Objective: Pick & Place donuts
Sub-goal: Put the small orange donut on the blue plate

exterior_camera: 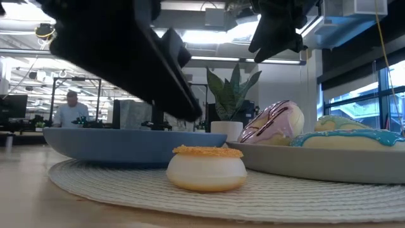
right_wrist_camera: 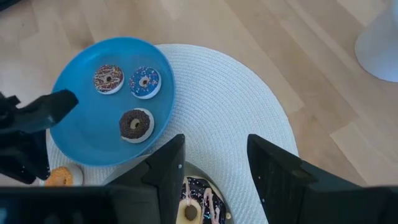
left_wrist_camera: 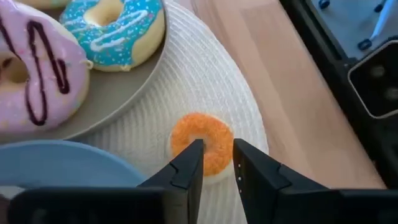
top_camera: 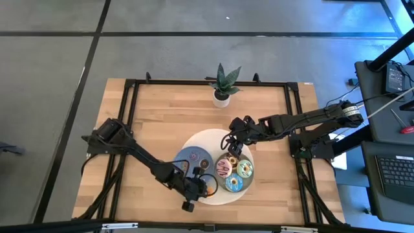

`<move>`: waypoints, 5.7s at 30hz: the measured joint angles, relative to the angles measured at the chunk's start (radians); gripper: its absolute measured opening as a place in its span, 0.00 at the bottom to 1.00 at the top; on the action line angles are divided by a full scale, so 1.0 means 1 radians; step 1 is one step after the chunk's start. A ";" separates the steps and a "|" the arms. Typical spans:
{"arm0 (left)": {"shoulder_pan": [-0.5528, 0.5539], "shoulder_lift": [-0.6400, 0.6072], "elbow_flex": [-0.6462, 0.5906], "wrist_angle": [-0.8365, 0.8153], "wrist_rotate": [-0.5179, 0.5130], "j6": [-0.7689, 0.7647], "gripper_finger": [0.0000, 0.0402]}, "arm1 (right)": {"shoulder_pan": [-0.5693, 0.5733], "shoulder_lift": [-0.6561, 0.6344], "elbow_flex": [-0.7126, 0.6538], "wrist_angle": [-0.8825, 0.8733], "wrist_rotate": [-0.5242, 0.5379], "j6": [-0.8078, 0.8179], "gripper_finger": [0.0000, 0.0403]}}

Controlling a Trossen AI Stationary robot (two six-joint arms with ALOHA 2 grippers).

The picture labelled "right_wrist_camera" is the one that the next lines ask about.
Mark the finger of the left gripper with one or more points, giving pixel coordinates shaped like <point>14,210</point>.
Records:
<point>21,155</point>
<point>46,109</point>

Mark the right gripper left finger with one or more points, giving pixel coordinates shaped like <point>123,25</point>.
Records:
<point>168,174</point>

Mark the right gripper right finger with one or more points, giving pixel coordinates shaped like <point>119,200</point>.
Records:
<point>280,177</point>

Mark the small dark chocolate donut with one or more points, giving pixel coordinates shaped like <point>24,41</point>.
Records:
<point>143,127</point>

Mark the large chocolate donut pink drizzle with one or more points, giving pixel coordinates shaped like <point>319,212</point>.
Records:
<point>214,202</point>

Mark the small brown donut white drizzle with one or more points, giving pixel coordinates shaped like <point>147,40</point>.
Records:
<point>101,83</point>

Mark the small blue sprinkled donut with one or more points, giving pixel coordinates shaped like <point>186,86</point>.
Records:
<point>152,84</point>

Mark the grey plate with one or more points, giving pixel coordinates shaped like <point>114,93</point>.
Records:
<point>192,171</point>

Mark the small orange donut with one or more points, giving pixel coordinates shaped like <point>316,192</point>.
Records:
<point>54,179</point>

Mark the blue plate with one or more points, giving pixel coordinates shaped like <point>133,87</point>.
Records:
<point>90,130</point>

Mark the round white woven placemat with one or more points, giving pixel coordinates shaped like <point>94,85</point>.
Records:
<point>224,109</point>

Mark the white plant pot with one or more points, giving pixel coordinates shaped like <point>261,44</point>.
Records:
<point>382,53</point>

